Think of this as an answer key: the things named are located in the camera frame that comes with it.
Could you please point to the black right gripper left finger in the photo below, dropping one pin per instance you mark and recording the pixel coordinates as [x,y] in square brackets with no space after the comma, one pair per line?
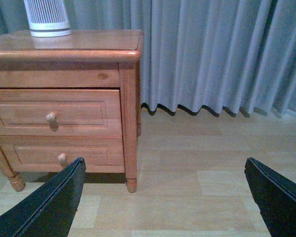
[50,210]

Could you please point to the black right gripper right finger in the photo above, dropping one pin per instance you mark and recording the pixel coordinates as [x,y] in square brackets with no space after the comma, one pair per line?
[275,196]

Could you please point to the drawer wooden knob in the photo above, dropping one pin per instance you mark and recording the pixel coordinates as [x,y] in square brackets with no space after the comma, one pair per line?
[62,158]
[51,119]

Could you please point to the wooden nightstand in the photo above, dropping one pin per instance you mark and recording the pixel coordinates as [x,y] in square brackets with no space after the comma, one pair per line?
[99,59]

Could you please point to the light grey curtain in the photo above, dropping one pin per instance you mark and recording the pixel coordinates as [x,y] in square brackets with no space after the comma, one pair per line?
[222,54]

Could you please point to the white cylindrical air purifier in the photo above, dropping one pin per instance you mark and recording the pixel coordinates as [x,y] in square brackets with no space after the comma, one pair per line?
[47,18]

